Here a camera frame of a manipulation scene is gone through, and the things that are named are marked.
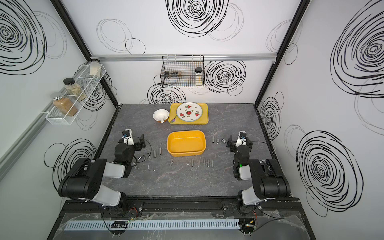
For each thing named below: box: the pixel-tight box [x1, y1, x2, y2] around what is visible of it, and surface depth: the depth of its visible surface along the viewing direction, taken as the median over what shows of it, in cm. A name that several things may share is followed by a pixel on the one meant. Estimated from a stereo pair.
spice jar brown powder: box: [50, 92, 79, 117], surface depth 66 cm
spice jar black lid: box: [63, 77, 87, 102], surface depth 72 cm
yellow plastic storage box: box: [167, 130, 207, 157], surface depth 98 cm
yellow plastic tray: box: [168, 102, 209, 125], surface depth 114 cm
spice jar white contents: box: [89, 58, 101, 78], surface depth 88 cm
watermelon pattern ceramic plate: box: [176, 102, 203, 122], surface depth 118 cm
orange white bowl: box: [153, 108, 170, 123], surface depth 113 cm
